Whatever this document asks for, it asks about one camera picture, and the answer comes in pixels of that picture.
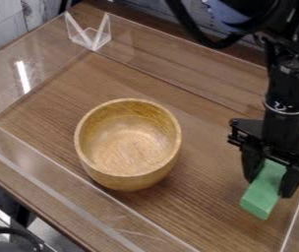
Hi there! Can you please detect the clear acrylic tray wall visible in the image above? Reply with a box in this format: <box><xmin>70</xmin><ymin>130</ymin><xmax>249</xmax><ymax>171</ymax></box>
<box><xmin>0</xmin><ymin>11</ymin><xmax>299</xmax><ymax>252</ymax></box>

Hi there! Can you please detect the black metal table frame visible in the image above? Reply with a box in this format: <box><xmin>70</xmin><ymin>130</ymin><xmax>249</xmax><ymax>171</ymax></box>
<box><xmin>0</xmin><ymin>176</ymin><xmax>61</xmax><ymax>252</ymax></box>

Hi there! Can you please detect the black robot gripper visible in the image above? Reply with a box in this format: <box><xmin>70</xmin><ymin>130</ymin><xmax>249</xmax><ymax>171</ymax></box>
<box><xmin>228</xmin><ymin>111</ymin><xmax>299</xmax><ymax>198</ymax></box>

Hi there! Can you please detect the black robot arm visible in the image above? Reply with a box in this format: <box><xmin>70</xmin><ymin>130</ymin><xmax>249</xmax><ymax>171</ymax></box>
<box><xmin>165</xmin><ymin>0</ymin><xmax>299</xmax><ymax>198</ymax></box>

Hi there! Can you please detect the green rectangular block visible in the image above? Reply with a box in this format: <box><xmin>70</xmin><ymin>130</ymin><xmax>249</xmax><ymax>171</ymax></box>
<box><xmin>240</xmin><ymin>159</ymin><xmax>286</xmax><ymax>221</ymax></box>

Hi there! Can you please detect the black cable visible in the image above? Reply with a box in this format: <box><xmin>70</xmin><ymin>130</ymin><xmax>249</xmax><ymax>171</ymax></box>
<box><xmin>0</xmin><ymin>225</ymin><xmax>43</xmax><ymax>252</ymax></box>

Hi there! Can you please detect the brown wooden bowl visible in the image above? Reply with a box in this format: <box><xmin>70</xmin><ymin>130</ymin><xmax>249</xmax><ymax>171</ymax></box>
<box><xmin>73</xmin><ymin>98</ymin><xmax>183</xmax><ymax>191</ymax></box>

